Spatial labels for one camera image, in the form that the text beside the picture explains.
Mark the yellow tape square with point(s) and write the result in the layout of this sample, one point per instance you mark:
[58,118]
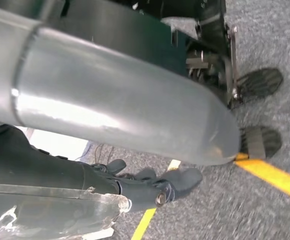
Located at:
[272,175]

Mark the tape wrapped camera mount plate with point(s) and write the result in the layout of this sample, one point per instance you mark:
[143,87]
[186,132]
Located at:
[60,212]

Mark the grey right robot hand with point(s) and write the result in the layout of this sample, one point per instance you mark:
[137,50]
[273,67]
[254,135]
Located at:
[109,99]

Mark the black robot leg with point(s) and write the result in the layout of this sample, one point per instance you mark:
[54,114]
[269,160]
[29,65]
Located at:
[134,26]

